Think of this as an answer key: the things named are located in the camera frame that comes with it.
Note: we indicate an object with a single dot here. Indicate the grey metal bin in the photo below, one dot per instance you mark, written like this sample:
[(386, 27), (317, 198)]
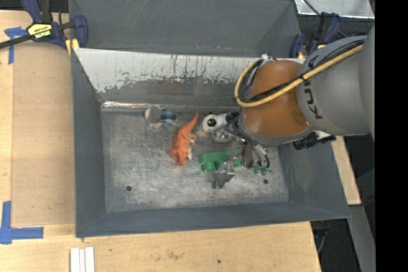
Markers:
[(159, 188)]

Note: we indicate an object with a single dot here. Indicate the white and black toy animal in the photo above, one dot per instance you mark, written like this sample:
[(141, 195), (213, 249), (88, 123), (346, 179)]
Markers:
[(211, 123)]

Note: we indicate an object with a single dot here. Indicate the black cylinder on white bracket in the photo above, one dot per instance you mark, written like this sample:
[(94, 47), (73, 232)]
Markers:
[(306, 141)]

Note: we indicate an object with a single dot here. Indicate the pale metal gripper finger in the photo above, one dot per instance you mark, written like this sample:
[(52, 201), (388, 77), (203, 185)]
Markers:
[(217, 182), (228, 176)]

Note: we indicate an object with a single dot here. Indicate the clear and teal small bottle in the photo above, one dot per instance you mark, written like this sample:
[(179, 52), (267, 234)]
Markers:
[(159, 117)]

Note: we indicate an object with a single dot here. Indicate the green plastic toy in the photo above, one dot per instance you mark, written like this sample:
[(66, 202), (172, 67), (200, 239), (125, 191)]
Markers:
[(211, 161)]

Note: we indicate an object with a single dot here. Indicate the orange toy dinosaur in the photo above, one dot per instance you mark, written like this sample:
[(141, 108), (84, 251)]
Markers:
[(182, 143)]

